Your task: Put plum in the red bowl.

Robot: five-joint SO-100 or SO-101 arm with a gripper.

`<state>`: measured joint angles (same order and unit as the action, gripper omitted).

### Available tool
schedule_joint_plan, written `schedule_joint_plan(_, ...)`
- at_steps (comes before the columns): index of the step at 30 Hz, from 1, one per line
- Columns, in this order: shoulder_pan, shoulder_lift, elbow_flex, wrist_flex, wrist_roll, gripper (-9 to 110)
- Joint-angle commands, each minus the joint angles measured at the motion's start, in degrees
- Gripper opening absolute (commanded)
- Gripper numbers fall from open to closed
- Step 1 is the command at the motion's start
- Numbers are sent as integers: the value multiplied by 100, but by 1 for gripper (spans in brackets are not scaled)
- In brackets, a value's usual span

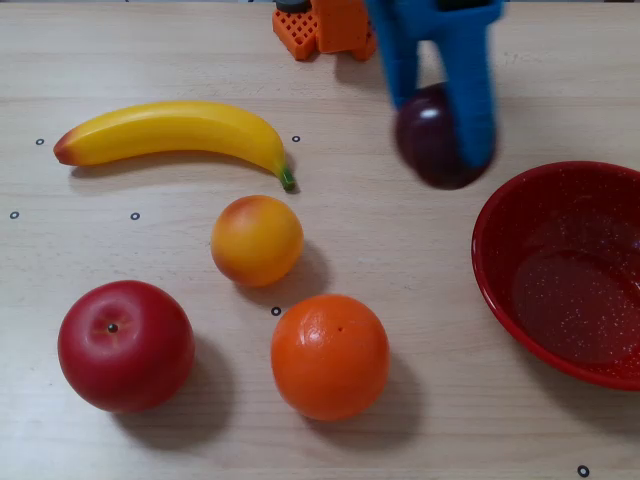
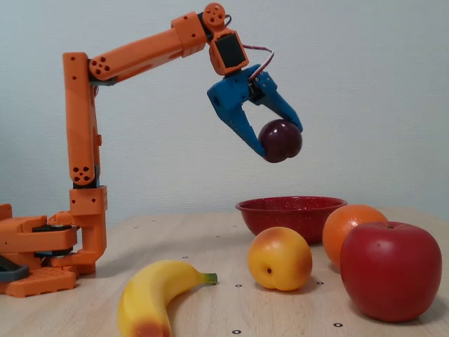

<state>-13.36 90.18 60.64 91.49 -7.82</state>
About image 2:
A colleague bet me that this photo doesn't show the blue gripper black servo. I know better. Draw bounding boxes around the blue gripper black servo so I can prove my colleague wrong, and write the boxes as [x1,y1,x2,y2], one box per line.
[206,64,304,159]

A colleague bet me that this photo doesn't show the dark purple plum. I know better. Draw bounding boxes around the dark purple plum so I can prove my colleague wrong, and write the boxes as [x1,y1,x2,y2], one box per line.
[257,119,303,164]

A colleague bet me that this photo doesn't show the orange robot base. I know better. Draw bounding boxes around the orange robot base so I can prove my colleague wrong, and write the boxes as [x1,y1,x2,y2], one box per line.
[0,203,79,298]

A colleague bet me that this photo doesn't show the red speckled bowl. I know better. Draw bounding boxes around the red speckled bowl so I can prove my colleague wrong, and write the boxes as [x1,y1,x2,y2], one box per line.
[235,196,349,246]

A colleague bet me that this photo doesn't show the orange toy fruit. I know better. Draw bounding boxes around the orange toy fruit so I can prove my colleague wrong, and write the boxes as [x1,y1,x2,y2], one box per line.
[321,204,389,270]

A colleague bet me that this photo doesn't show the yellow orange peach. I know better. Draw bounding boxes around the yellow orange peach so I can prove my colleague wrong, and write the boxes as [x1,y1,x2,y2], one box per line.
[247,226,314,292]

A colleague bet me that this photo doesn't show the yellow toy banana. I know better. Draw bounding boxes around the yellow toy banana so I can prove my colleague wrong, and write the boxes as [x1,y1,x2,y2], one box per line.
[116,259,218,337]

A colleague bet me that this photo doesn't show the red toy apple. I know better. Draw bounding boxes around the red toy apple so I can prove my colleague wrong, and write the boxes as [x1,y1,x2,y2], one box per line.
[340,220,443,323]

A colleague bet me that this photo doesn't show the dark grey table clamp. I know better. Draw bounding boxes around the dark grey table clamp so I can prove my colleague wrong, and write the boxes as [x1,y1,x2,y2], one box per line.
[0,254,30,283]

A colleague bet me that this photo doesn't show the white red black servo cable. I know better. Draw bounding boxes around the white red black servo cable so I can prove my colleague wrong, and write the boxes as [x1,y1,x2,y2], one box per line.
[241,44,276,80]

